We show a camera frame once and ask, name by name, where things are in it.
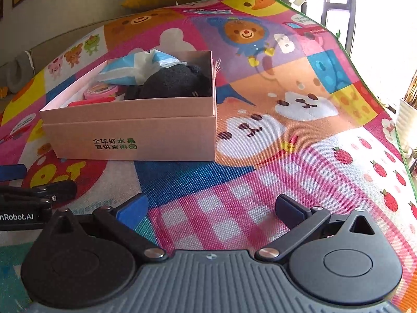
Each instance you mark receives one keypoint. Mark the pink cardboard box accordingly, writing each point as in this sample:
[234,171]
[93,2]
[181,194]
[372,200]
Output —
[146,137]

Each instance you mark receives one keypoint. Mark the white plant pot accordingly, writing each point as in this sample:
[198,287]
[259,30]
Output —
[409,124]

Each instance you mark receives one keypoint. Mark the grey neck pillow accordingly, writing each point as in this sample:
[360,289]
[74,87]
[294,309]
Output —
[14,78]

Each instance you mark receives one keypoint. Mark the palm plant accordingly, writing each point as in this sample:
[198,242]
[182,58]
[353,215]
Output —
[413,88]

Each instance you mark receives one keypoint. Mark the black plush toy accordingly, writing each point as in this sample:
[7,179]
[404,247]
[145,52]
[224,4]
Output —
[172,83]

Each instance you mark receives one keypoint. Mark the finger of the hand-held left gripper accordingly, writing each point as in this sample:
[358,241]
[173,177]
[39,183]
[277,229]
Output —
[13,172]
[62,189]

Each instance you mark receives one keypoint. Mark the blue cotton pad packet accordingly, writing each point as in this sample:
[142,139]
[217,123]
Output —
[120,71]

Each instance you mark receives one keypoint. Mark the red flat toy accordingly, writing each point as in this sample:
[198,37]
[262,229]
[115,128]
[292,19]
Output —
[88,102]

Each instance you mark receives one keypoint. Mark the black window frame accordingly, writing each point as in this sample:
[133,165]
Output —
[349,32]

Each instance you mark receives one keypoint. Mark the colourful cartoon play mat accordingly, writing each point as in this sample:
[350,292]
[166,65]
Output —
[293,169]

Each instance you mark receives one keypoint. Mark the pink round toy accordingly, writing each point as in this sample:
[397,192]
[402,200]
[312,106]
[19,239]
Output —
[99,91]

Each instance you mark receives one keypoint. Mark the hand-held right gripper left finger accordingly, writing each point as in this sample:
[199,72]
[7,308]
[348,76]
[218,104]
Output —
[133,210]

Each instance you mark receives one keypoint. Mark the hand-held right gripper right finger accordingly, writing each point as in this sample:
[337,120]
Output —
[286,208]

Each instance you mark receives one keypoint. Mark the yellow plush toy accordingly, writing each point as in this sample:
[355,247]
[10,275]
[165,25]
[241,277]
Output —
[2,92]

